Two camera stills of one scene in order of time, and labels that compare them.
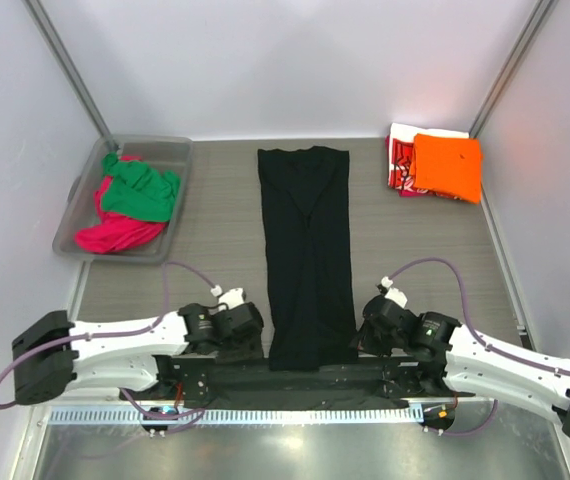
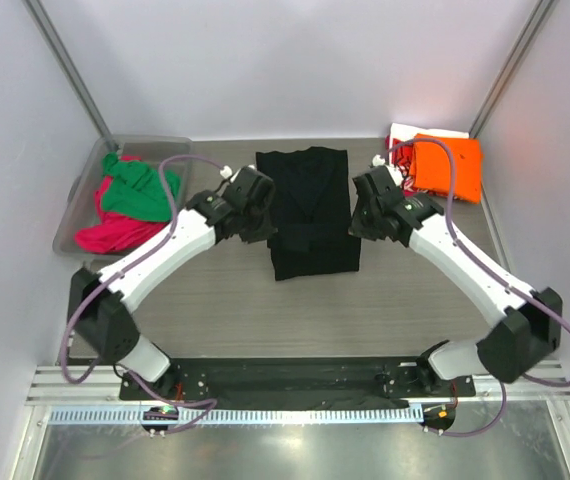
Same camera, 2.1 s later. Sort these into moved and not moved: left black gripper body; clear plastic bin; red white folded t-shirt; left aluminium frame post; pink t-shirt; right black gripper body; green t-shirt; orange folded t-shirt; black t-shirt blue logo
Moved: right black gripper body; black t-shirt blue logo; left black gripper body
Not moved: left aluminium frame post; clear plastic bin; orange folded t-shirt; pink t-shirt; red white folded t-shirt; green t-shirt
